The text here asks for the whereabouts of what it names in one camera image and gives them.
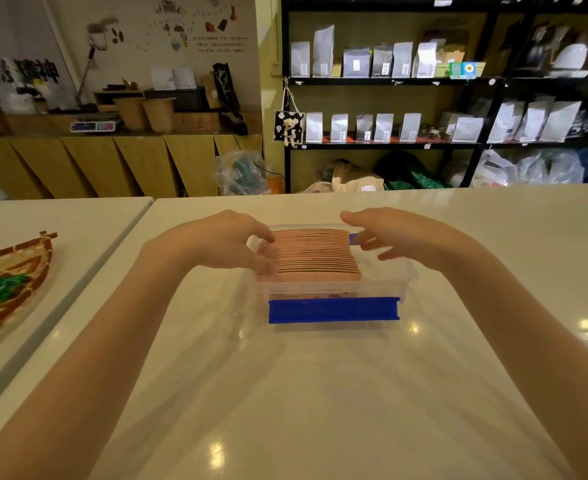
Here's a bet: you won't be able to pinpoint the desk lamp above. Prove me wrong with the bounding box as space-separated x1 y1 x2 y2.
75 16 121 111

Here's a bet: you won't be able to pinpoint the green plastic bag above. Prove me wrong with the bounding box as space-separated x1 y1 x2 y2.
373 151 447 191

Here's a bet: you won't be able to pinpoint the digital scale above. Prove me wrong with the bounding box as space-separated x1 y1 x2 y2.
69 119 120 134

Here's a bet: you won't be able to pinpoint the clear plastic bag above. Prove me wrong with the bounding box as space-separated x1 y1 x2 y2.
214 149 271 196

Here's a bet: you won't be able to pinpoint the hanging teddy bear ornament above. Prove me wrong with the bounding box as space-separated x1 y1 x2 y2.
273 110 306 148

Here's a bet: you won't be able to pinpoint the large white pouch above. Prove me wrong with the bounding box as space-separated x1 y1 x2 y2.
540 100 583 143
487 101 526 144
515 98 555 143

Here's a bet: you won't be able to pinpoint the person's right forearm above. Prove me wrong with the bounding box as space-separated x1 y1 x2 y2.
443 236 588 480

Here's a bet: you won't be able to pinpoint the stack of pink cards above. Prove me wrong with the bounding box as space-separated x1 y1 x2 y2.
256 228 363 285

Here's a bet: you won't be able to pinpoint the person's left hand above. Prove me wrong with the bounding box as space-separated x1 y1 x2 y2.
141 210 279 291

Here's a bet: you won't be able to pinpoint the row of silver pouches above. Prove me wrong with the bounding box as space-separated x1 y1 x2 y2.
304 111 485 144
290 24 438 79

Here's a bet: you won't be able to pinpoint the green and blue carton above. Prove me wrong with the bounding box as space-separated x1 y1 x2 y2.
448 61 487 79

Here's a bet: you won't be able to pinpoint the wooden counter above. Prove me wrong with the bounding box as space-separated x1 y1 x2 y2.
0 97 264 200

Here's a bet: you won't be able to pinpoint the person's right hand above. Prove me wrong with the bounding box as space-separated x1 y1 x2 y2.
340 207 475 276

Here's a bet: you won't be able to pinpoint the pile of clear plastic bags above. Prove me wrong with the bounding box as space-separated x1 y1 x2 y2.
471 149 586 188

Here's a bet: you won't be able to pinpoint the clear plastic box blue latch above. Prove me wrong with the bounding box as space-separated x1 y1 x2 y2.
246 223 419 326

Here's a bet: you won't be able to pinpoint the wall poster with drawings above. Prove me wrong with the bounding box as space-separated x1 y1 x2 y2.
144 0 251 56

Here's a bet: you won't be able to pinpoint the black metal shelf unit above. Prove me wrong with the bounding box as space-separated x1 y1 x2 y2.
279 0 588 194

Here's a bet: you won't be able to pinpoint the person's left forearm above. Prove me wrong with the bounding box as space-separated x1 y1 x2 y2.
0 242 196 480

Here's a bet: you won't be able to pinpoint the beige cloth bag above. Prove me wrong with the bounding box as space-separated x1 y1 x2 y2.
319 161 386 193

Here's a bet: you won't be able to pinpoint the woven bamboo basket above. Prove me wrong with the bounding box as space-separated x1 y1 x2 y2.
0 231 59 341

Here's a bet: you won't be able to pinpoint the brown paper bags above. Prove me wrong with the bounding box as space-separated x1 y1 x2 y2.
423 29 470 65

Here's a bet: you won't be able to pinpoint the black box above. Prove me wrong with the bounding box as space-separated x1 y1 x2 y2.
144 87 206 113

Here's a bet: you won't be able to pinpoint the black sealing machine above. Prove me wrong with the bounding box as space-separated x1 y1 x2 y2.
212 62 249 136

